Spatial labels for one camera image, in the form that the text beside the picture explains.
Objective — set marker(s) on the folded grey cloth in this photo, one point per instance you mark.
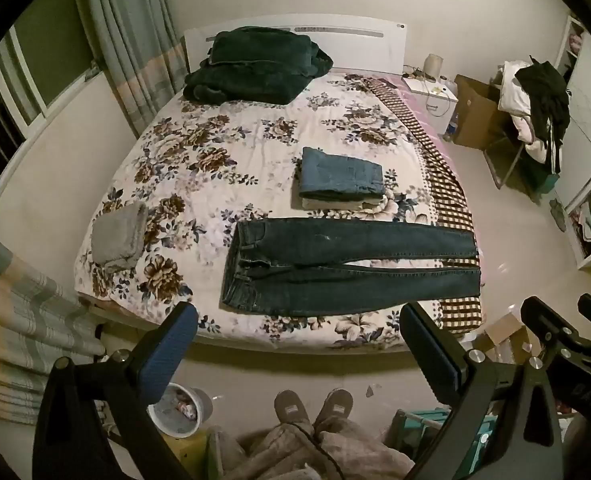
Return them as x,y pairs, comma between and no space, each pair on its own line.
118,235

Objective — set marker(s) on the large cardboard box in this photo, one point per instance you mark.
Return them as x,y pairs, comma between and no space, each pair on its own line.
475,110

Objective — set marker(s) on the white trash bin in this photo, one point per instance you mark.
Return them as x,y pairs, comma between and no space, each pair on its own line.
180,410

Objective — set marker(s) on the dark green plush blanket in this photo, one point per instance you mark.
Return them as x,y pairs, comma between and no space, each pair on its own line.
255,67

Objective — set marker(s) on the window with white frame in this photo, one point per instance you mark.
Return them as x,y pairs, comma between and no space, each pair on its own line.
10,95

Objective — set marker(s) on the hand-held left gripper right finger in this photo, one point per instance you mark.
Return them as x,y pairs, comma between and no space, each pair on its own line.
430,355

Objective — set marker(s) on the green plastic rack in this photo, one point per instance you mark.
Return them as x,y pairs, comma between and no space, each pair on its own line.
425,435

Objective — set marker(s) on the yellow box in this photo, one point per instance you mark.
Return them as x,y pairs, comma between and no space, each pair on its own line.
190,455

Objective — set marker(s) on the white nightstand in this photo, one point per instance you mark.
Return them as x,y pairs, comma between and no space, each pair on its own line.
435,97

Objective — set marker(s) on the folded beige pants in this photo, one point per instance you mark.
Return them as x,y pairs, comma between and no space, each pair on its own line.
335,204

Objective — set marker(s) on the metal chair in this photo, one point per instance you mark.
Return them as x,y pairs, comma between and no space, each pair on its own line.
505,160

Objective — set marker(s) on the brown checkered blanket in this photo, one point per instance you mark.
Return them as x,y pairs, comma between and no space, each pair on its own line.
445,185

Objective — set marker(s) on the small cardboard box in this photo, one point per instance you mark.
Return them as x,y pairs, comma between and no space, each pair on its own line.
505,340

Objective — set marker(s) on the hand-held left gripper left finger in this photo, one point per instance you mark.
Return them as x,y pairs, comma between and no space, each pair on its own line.
170,350

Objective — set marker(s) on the plastic water bottle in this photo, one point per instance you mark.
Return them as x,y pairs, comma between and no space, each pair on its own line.
450,127

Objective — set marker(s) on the dark blue jeans pants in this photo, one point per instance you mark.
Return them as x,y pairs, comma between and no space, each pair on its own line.
325,255

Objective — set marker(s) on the green striped curtain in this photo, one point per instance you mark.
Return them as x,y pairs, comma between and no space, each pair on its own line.
130,35
20,330

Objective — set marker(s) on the floral bed sheet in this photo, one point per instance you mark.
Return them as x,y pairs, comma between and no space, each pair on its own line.
255,135

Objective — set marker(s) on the person's plush robe legs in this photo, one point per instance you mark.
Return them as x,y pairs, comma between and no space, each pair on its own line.
295,455

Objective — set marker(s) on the white clothes pile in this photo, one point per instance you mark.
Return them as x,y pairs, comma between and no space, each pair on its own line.
513,95

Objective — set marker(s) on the white table lamp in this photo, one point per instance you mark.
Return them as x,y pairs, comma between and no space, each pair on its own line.
432,66

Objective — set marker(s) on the person's right forearm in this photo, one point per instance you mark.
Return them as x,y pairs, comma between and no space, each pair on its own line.
583,450

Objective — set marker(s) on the white bed headboard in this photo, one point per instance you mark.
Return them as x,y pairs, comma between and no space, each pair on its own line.
375,40

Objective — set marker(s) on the pink bed sheet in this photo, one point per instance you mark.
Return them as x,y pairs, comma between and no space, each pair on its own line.
420,105

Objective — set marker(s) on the white wardrobe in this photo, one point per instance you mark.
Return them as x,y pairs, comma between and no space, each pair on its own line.
590,110

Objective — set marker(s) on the folded light blue jeans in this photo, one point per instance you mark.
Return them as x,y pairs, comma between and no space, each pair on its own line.
338,170

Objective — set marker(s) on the black garment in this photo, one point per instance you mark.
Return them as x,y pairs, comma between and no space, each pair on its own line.
545,90

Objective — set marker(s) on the grey slipper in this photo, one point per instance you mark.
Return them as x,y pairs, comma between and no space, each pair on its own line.
334,407
291,410

